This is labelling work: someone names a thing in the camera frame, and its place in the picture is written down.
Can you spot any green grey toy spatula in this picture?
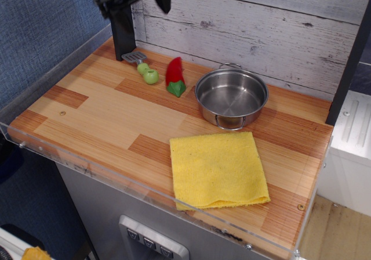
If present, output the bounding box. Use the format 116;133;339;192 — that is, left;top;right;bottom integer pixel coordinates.
121;51;159;85

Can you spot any steel pot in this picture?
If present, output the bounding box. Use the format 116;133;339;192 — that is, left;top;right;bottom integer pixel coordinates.
195;63;269;131

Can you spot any yellow cloth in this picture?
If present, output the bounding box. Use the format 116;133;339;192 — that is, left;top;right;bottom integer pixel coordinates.
170;132;271;211

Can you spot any red toy chili pepper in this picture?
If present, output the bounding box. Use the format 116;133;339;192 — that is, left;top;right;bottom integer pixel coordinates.
165;57;186;98

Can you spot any clear acrylic left guard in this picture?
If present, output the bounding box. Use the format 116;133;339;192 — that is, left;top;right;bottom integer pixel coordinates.
1;25;112;125

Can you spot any clear acrylic guard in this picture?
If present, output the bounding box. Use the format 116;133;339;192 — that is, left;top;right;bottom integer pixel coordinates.
2;115;333;259
1;25;112;125

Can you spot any clear acrylic front guard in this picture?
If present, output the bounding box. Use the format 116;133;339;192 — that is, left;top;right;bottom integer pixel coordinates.
2;115;333;259

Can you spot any grey cabinet with dispenser panel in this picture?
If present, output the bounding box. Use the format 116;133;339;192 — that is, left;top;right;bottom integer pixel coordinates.
57;164;266;259

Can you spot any yellow object bottom left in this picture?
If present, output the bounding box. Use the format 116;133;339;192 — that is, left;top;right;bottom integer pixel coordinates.
21;247;52;260

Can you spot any dark grey left post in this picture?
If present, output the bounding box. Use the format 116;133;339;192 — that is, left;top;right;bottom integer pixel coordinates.
108;0;136;61

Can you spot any dark grey post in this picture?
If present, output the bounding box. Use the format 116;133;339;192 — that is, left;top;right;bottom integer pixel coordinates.
326;0;370;125
108;0;136;61

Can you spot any dark grey right post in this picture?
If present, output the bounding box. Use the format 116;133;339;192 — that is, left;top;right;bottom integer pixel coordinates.
326;0;370;125

